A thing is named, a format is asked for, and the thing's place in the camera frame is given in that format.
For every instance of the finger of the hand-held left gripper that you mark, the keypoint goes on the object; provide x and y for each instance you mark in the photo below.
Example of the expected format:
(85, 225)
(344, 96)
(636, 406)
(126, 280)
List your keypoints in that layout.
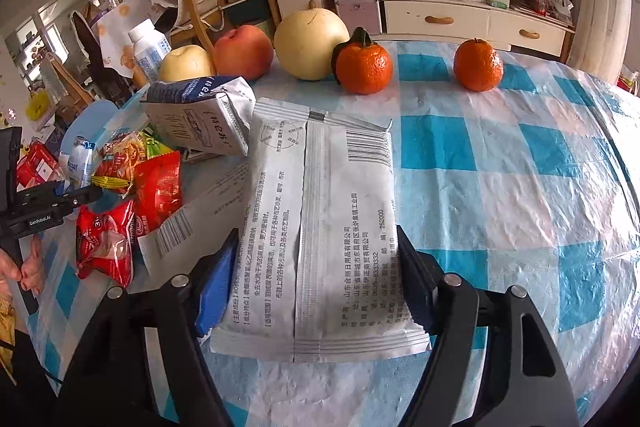
(42, 192)
(82, 201)

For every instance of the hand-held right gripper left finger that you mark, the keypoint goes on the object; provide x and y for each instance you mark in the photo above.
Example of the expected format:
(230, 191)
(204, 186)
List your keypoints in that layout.
(220, 287)

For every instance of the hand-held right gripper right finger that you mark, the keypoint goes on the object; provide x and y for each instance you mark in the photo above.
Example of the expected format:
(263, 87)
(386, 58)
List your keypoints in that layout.
(415, 287)

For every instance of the yellow green wrapper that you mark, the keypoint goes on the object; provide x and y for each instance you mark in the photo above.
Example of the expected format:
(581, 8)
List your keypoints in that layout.
(112, 183)

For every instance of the light blue bin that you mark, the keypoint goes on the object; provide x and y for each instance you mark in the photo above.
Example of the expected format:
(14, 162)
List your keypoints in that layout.
(95, 117)

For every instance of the white printed pouch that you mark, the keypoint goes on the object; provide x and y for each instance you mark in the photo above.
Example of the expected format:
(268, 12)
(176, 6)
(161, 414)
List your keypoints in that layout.
(320, 207)

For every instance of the person's left forearm yellow sleeve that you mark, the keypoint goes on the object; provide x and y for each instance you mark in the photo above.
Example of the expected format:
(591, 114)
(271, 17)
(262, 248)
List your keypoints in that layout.
(5, 327)

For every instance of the person's left hand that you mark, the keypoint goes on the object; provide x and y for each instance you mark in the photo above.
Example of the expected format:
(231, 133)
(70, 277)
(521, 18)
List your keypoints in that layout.
(34, 267)

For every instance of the red cartons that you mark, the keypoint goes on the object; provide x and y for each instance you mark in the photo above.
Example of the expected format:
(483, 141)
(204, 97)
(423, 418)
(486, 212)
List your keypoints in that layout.
(37, 167)

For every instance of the red white snack packet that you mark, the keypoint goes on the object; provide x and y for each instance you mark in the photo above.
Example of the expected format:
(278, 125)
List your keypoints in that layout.
(105, 242)

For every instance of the orange yellow snack packet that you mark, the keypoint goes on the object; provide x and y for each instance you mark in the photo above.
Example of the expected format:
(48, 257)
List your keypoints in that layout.
(125, 154)

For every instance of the yellow plastic object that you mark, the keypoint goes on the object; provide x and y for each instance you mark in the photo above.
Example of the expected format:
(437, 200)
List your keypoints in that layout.
(35, 104)

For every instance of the white paper wrapper with barcode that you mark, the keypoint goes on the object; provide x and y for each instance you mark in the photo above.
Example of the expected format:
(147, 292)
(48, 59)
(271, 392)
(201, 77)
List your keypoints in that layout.
(195, 212)

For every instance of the dark chair back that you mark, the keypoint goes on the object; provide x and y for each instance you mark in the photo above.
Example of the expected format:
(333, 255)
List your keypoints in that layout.
(107, 82)

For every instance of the blue checked tablecloth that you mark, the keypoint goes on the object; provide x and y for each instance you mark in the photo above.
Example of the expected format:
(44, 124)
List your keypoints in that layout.
(500, 187)

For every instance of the white dark blue milk carton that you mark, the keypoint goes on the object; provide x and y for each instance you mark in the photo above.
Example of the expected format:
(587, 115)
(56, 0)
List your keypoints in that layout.
(200, 122)

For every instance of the white bottle blue label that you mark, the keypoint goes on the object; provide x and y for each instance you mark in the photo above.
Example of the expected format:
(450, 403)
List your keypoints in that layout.
(147, 49)

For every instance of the small yellow pear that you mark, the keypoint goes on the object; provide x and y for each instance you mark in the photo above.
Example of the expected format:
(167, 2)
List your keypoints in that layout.
(185, 64)

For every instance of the white bag with orange print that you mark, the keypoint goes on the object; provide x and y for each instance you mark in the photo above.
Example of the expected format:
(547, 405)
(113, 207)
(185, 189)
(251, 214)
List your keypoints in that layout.
(120, 22)

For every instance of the red apple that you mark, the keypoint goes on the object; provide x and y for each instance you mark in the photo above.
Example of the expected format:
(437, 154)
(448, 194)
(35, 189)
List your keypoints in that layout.
(245, 52)

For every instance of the wooden chair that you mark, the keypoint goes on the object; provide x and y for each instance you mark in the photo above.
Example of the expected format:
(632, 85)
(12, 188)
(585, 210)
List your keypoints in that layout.
(189, 2)

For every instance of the mandarin with green leaf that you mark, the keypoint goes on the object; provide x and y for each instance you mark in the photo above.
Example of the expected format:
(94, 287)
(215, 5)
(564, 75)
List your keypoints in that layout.
(364, 64)

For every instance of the plain orange mandarin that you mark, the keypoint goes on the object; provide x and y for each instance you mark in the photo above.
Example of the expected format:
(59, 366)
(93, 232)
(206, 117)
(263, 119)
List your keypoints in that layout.
(478, 66)

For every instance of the large yellow pear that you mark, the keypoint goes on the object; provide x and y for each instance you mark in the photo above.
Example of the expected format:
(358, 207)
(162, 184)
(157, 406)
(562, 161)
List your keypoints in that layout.
(311, 44)

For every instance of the pink box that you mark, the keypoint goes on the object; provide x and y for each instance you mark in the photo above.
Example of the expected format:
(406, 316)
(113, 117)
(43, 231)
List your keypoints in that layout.
(357, 12)

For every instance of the small green box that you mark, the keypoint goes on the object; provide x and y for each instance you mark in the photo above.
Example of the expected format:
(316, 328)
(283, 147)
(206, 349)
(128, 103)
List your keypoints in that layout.
(497, 3)

